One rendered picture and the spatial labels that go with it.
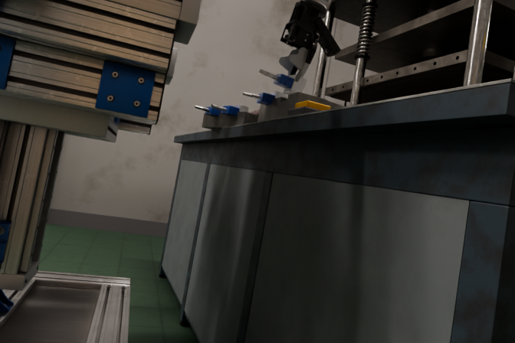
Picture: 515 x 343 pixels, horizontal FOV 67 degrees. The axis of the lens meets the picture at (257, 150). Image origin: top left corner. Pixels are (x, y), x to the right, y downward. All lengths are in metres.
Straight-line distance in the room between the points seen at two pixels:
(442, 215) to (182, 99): 3.07
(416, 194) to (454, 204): 0.06
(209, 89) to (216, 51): 0.35
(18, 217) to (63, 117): 0.26
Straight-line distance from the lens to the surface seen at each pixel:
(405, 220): 0.61
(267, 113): 1.19
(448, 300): 0.56
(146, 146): 3.43
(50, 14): 0.74
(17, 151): 0.97
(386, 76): 2.10
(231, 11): 3.76
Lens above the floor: 0.66
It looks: 4 degrees up
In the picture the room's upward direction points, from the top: 10 degrees clockwise
